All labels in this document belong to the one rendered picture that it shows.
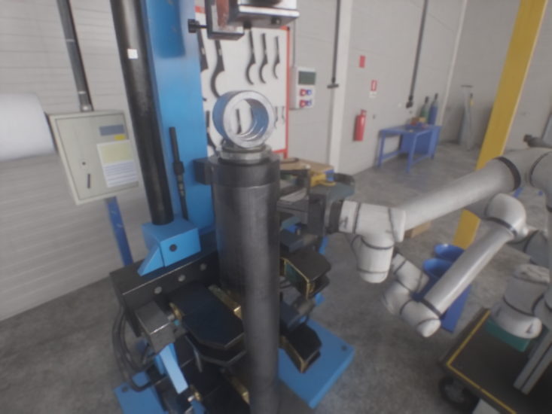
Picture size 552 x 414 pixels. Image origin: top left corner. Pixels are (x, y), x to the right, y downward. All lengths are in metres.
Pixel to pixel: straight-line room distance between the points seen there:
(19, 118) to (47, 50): 1.30
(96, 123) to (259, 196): 0.93
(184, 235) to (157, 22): 0.73
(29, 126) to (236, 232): 0.94
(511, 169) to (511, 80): 2.02
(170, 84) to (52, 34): 1.65
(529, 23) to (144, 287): 3.09
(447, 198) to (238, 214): 0.64
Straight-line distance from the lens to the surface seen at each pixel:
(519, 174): 1.03
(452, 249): 2.88
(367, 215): 0.71
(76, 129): 1.43
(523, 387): 1.93
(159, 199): 1.05
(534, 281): 1.44
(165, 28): 1.12
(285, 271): 1.16
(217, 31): 0.93
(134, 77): 0.98
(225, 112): 0.71
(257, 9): 0.55
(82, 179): 1.47
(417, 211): 0.91
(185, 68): 1.13
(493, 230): 1.30
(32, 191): 2.68
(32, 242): 2.81
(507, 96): 3.00
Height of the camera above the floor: 1.65
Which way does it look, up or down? 24 degrees down
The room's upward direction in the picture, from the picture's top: straight up
